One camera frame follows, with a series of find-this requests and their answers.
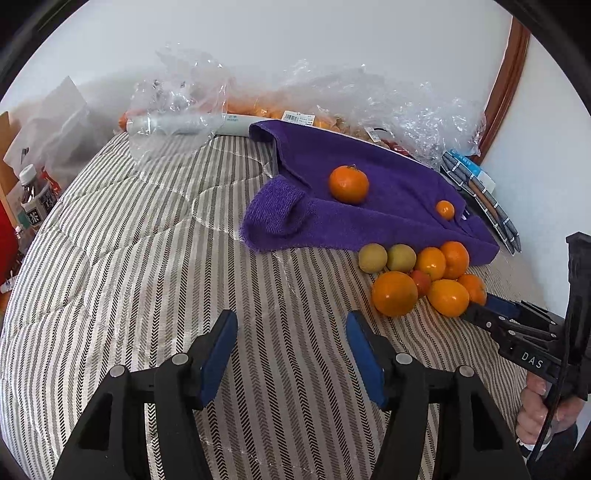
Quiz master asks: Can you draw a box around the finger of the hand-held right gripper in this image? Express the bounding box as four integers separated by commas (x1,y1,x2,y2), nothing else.
485,294,561,334
461,302,560,354

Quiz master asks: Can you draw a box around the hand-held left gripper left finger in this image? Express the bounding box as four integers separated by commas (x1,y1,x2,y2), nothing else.
51,309,238,480

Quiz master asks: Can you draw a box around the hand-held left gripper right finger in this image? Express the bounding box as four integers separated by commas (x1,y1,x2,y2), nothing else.
346,310,532,480

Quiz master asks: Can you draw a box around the small red fruit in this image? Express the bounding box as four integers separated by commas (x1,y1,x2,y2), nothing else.
410,270,432,298

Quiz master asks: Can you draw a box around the yellow-green round fruit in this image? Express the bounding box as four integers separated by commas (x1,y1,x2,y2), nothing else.
386,244,417,272
359,243,389,274

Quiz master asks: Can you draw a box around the purple towel basket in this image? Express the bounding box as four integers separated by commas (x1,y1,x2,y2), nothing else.
242,119,501,266

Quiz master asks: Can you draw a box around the large tangerine with stem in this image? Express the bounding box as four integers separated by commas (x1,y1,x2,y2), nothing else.
328,165,370,205

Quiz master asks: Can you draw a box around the person's right hand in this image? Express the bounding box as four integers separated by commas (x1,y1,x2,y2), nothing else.
516,376,585,446

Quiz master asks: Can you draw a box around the blue checked cloth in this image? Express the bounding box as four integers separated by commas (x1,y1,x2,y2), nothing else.
438,150,522,256

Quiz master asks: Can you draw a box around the blue tissue pack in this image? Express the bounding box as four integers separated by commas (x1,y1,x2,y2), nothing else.
449,150,497,193

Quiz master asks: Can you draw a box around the clear plastic bag of brown fruit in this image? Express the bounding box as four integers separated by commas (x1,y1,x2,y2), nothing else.
323,69,488,169

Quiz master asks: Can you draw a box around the tea bottle with white cap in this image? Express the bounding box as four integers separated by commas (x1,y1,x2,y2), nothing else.
17,164,58,229

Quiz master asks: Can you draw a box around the red paper bag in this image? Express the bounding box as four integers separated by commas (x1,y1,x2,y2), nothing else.
0,196,20,287

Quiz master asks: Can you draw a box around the red-capped bottle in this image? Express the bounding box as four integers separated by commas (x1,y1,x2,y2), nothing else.
39,166,63,204

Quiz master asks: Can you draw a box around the clear plastic bag of oranges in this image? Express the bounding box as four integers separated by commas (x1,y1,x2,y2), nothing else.
222,58,365,132

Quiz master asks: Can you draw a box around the empty clear plastic bag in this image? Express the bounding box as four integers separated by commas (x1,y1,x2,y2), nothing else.
127,43,232,162

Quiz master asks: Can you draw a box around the white plastic bag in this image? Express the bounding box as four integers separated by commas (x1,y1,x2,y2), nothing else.
4,75,93,195

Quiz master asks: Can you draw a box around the wooden chair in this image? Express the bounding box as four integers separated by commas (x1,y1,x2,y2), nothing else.
0,111,21,199

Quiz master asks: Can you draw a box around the brown wooden door frame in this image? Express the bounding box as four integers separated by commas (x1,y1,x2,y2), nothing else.
477,16,532,160

